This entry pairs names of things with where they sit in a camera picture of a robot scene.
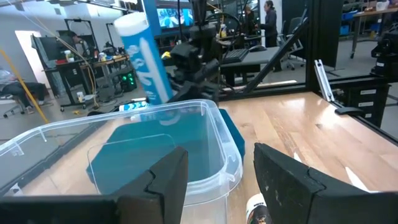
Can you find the blue pillar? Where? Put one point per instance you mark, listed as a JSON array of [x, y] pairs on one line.
[[152, 12]]

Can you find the wooden workbench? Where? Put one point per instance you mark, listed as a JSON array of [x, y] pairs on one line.
[[376, 14]]

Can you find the black computer mouse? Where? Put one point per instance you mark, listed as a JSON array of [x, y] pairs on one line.
[[257, 48]]

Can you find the black boxy device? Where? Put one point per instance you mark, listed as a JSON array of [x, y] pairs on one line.
[[385, 56]]

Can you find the orange Gorilla sealant tube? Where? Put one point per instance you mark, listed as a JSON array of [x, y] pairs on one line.
[[256, 211]]

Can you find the clear plastic bin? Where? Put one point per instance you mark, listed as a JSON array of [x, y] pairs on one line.
[[224, 161]]

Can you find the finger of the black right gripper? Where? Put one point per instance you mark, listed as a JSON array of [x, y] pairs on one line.
[[185, 93]]

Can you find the grey office chair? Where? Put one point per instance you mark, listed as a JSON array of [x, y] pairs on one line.
[[292, 40]]

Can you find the silver aluminium bar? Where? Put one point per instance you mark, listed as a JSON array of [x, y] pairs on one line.
[[323, 81]]

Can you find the black keyboard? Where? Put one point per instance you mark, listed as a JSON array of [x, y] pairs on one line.
[[235, 56]]

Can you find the dark desk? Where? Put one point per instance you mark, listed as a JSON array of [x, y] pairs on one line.
[[258, 59]]

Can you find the yellow pole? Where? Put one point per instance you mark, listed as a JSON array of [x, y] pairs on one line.
[[25, 88]]

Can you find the black drawer cabinet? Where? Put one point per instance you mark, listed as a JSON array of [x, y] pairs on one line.
[[367, 102]]

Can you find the blue plastic tray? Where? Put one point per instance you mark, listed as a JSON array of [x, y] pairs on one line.
[[233, 133]]

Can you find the computer with green lights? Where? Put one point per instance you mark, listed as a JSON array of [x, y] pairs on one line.
[[129, 81]]

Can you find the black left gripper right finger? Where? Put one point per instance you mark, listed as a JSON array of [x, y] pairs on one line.
[[289, 186]]

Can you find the black workbench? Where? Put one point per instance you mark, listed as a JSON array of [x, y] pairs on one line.
[[68, 68]]

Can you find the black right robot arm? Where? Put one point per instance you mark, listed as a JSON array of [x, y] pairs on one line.
[[199, 18]]

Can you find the blue white silicone tube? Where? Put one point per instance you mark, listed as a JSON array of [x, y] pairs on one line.
[[133, 106], [143, 59]]

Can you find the large display screen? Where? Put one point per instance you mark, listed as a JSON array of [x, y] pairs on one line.
[[174, 18]]

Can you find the person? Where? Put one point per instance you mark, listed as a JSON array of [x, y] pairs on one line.
[[249, 21], [79, 45], [18, 88], [270, 25]]

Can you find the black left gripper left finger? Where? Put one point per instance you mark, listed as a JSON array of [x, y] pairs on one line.
[[168, 186]]

